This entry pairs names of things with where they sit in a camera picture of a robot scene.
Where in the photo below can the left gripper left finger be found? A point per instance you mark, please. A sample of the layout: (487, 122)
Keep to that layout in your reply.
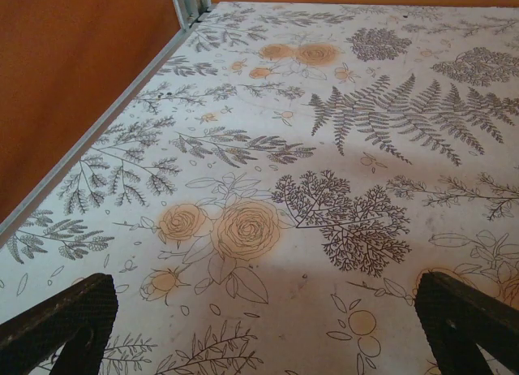
(61, 310)

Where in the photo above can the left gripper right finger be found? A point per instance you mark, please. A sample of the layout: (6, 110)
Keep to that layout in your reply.
(454, 310)

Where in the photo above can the floral print table cover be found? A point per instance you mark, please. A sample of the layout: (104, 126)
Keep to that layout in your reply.
(284, 147)

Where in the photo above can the aluminium table edge rail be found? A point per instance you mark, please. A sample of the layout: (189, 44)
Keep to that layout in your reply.
(99, 125)

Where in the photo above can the aluminium frame post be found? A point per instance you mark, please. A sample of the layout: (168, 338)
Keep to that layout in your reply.
(184, 5)

